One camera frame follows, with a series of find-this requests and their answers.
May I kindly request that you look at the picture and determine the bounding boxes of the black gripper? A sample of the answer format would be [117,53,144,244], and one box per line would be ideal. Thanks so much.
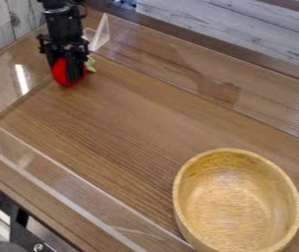
[37,11,87,83]

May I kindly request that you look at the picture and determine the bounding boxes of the red plush strawberry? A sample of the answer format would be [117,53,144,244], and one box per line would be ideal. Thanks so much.
[50,58,95,87]

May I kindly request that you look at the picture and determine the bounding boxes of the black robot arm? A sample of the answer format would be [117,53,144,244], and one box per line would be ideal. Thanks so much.
[37,0,89,87]

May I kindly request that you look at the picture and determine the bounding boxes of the oval wooden bowl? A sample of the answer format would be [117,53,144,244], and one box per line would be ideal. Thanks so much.
[172,149,299,252]

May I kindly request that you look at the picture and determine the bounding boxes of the clear acrylic tray enclosure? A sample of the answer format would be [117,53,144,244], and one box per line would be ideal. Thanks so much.
[0,13,299,252]

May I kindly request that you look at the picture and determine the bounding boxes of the black table leg bracket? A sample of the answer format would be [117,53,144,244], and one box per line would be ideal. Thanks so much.
[7,205,71,252]

